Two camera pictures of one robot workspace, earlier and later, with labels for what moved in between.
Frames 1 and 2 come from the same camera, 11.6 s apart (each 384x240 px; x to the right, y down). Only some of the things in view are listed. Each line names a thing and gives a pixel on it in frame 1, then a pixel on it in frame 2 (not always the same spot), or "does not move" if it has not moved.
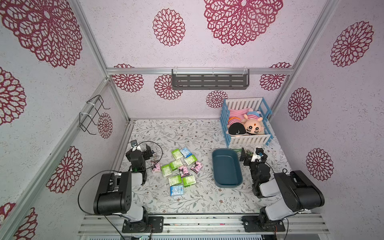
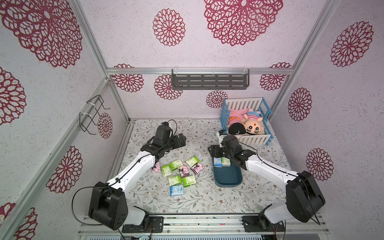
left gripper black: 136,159 → 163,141
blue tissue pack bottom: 176,190 does not move
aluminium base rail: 230,225 does not move
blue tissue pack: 185,152 → 217,162
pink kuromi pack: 197,167 does not move
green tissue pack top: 177,153 → 226,162
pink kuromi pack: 184,171 does not move
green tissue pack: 166,170 does not move
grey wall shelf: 210,79 does not move
